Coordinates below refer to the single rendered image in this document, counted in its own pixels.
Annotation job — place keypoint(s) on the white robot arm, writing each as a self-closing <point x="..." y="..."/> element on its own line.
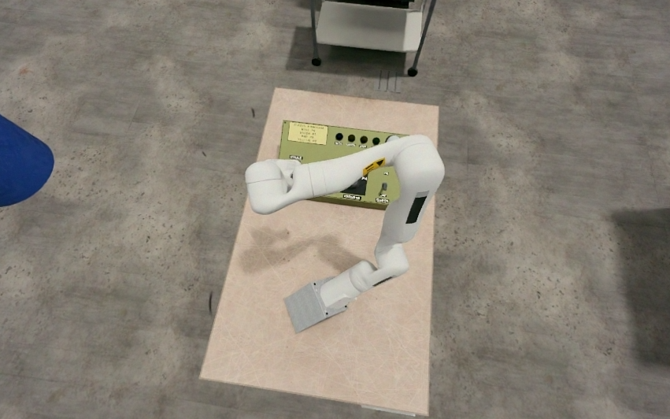
<point x="420" y="171"/>

